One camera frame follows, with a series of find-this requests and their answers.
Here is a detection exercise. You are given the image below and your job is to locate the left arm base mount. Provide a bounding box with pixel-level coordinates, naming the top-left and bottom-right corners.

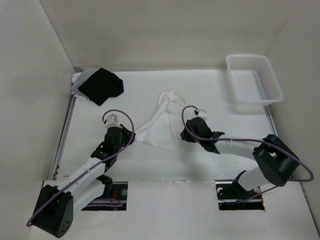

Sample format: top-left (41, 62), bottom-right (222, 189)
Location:
top-left (82, 181), bottom-right (129, 212)

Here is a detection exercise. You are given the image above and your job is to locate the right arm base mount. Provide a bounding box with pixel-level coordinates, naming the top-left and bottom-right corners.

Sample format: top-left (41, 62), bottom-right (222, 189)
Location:
top-left (215, 181), bottom-right (265, 211)

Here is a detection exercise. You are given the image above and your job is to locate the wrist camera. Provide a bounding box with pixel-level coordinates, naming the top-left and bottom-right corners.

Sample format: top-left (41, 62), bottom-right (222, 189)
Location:
top-left (194, 108), bottom-right (208, 121)
top-left (102, 113), bottom-right (121, 129)

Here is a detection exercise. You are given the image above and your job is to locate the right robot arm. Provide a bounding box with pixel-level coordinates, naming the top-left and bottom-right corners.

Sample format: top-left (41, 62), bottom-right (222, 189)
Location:
top-left (180, 117), bottom-right (300, 198)

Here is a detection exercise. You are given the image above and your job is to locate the white plastic basket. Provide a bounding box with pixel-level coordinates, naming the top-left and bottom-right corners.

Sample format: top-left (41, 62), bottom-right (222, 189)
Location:
top-left (225, 54), bottom-right (284, 108)

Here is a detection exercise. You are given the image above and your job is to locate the black folded tank top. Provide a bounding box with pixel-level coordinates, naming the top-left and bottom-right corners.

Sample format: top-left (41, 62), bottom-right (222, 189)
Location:
top-left (77, 68), bottom-right (124, 106)

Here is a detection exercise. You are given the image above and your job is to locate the white tank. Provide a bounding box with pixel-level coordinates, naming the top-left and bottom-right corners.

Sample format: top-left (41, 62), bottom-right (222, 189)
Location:
top-left (71, 72), bottom-right (87, 101)
top-left (135, 90), bottom-right (186, 151)

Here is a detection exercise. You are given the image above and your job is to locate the grey folded tank top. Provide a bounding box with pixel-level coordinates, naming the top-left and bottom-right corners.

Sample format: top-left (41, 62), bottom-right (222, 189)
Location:
top-left (72, 68), bottom-right (98, 92)

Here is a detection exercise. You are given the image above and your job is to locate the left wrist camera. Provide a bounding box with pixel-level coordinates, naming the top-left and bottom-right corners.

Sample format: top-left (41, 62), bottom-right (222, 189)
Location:
top-left (102, 113), bottom-right (121, 129)

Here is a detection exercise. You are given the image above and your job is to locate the white folded tank top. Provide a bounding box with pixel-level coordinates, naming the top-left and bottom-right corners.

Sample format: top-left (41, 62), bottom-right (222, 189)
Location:
top-left (71, 72), bottom-right (87, 101)

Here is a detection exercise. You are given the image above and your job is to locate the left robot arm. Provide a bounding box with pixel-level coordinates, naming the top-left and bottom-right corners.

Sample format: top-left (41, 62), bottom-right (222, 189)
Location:
top-left (27, 124), bottom-right (136, 239)

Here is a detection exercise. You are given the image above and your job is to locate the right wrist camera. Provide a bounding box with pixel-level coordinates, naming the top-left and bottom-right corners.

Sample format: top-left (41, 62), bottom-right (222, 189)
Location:
top-left (194, 108), bottom-right (208, 121)

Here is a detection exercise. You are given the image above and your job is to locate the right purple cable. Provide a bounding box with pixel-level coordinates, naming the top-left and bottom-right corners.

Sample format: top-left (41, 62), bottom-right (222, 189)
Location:
top-left (180, 105), bottom-right (314, 204)

